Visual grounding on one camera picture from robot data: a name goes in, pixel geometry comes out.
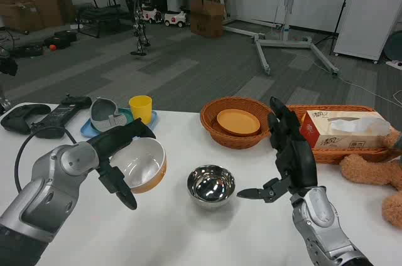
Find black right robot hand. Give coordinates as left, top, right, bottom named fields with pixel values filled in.
left=236, top=96, right=318, bottom=205

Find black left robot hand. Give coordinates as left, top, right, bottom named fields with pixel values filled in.
left=87, top=118, right=157, bottom=211

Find white and orange plastic bowl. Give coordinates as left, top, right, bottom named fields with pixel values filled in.
left=108, top=137, right=168, bottom=194

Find shiny steel bowl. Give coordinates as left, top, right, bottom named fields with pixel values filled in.
left=187, top=164, right=236, bottom=210

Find teal plastic plate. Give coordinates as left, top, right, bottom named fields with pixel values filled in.
left=114, top=107, right=136, bottom=124

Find printed tissue box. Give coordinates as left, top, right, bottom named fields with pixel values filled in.
left=300, top=110, right=393, bottom=150

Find light blue plastic tray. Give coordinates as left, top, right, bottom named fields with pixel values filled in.
left=80, top=107, right=158, bottom=138

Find grey ribbed rubber container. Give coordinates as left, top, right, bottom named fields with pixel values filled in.
left=90, top=97, right=136, bottom=132

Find yellow plastic cup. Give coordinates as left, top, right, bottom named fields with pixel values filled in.
left=129, top=95, right=153, bottom=124

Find long wicker basket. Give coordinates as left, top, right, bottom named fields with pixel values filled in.
left=284, top=104, right=401, bottom=164

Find round wicker basket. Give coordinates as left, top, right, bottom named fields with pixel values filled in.
left=200, top=96, right=274, bottom=150

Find brown teddy bear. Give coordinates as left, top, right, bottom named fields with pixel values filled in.
left=340, top=130, right=402, bottom=226

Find black rectangular remote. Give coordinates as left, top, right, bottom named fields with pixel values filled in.
left=36, top=103, right=79, bottom=129

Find orange plastic plate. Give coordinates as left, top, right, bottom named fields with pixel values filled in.
left=216, top=109, right=261, bottom=137

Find black floor bag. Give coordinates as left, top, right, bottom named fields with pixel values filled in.
left=43, top=30, right=78, bottom=50

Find white wheeled gantry stand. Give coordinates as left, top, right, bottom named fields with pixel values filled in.
left=216, top=0, right=342, bottom=76

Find black flat floor case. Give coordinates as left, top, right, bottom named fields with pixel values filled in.
left=12, top=45, right=43, bottom=58

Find black folding cart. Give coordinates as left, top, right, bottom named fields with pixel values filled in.
left=77, top=0, right=122, bottom=38

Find white toy car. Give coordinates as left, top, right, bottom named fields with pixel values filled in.
left=163, top=10, right=189, bottom=28
left=141, top=7, right=164, bottom=24

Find open brown cardboard box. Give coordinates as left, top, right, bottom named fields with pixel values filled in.
left=190, top=0, right=226, bottom=39

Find black tripod stand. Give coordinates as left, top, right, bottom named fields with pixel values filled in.
left=313, top=0, right=359, bottom=47

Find large flat cardboard box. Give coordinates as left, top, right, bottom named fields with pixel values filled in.
left=28, top=0, right=75, bottom=27

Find white wheeled board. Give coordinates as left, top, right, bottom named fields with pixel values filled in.
left=332, top=0, right=402, bottom=65

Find stacked brown cardboard boxes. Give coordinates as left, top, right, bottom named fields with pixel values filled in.
left=0, top=0, right=43, bottom=33

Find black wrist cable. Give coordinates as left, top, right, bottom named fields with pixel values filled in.
left=14, top=126, right=78, bottom=193

